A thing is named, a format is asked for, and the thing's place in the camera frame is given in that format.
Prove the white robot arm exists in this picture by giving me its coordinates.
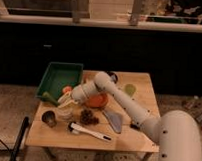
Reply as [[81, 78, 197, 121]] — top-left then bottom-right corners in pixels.
[[67, 71, 202, 161]]

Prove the wooden table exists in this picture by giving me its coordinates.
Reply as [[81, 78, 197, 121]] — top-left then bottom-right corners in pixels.
[[25, 72, 159, 153]]

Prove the green plastic bin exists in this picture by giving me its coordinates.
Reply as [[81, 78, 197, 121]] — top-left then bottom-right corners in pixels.
[[36, 62, 83, 100]]

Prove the green cup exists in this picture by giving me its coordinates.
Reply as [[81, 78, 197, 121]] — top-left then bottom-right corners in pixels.
[[124, 84, 136, 96]]

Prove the bunch of dark grapes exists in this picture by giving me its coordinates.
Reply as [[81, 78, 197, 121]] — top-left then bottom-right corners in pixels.
[[80, 109, 99, 125]]

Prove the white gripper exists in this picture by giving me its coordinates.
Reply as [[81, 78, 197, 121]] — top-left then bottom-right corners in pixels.
[[58, 81, 99, 109]]

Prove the white handled brush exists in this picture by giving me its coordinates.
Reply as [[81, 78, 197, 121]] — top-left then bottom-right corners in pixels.
[[68, 122, 111, 141]]

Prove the green vegetable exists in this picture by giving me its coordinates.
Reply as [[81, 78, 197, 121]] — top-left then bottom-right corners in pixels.
[[42, 91, 59, 106]]

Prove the dark metal cup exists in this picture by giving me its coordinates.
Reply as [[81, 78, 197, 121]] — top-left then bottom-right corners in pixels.
[[41, 110, 57, 127]]

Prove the orange pepper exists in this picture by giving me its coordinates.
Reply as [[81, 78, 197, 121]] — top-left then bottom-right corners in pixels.
[[62, 86, 72, 94]]

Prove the black pole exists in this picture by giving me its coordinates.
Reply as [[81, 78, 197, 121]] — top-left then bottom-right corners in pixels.
[[10, 116, 29, 161]]

